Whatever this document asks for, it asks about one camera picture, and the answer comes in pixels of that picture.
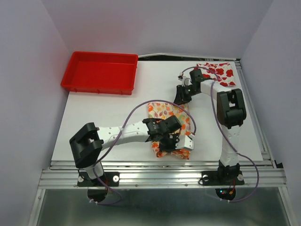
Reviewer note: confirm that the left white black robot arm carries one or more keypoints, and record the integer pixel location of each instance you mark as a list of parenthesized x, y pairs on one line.
[(90, 140)]

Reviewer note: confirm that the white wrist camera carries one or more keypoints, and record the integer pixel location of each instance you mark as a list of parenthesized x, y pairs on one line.
[(186, 81), (185, 142)]

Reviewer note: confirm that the red poppy print skirt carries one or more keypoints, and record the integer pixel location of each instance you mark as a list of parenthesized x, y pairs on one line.
[(224, 72)]

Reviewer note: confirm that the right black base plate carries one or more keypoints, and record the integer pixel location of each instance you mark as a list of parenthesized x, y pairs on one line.
[(213, 178)]

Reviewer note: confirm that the aluminium frame rails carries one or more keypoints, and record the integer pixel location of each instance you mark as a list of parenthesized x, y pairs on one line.
[(161, 191)]

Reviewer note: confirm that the orange floral print skirt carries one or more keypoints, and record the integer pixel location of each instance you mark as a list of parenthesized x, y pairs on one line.
[(162, 110)]

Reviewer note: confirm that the red plastic tray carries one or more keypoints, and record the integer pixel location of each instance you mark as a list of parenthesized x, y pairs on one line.
[(101, 73)]

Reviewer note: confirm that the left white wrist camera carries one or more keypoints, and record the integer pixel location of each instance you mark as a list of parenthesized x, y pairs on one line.
[(185, 142)]

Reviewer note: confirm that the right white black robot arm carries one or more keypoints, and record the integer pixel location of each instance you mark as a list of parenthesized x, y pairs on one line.
[(229, 112)]

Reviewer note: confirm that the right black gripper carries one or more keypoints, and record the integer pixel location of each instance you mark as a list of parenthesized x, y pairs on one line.
[(180, 98)]

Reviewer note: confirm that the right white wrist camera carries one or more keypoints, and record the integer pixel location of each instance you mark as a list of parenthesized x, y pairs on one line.
[(186, 81)]

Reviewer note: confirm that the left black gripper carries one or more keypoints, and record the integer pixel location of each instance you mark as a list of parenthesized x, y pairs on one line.
[(172, 148)]

